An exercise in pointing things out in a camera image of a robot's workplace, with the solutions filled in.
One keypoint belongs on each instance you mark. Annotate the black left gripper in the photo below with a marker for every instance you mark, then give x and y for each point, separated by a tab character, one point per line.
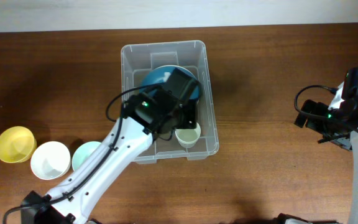
189	121

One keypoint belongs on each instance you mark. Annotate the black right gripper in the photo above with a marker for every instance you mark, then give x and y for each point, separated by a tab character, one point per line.
317	108

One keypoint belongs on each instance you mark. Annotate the cream plastic cup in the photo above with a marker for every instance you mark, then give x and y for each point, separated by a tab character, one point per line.
187	138

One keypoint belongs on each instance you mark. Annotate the blue plastic bowl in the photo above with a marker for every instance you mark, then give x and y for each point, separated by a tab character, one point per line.
157	75

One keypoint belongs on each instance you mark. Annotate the mint green small bowl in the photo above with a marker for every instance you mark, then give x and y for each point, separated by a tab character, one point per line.
82	153

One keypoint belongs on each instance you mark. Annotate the white small bowl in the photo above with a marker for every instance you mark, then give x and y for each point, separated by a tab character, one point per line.
50	160

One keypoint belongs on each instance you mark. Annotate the yellow small bowl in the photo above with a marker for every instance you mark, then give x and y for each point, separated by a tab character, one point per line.
17	145

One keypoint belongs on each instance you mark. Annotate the cream plastic bowl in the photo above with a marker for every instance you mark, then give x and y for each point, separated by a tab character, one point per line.
200	91

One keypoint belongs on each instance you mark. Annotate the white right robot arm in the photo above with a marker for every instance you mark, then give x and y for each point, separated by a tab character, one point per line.
337	123

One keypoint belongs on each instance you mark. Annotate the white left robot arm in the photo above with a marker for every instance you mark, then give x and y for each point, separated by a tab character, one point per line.
110	149

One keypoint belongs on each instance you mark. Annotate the clear plastic storage bin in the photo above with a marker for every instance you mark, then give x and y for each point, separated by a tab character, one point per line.
190	54

